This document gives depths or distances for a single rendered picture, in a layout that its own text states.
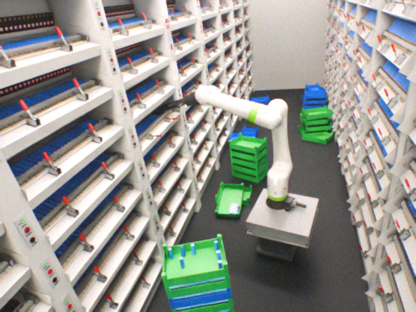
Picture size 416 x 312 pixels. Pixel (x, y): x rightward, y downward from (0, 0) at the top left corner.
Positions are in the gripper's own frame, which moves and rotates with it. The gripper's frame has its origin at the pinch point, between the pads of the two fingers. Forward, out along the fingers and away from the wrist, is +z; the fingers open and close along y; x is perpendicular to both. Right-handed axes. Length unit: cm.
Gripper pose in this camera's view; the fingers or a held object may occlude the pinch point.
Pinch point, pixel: (165, 106)
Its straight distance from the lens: 207.0
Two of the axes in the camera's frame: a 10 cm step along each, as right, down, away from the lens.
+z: -9.1, 1.8, 3.9
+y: -2.6, 4.9, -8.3
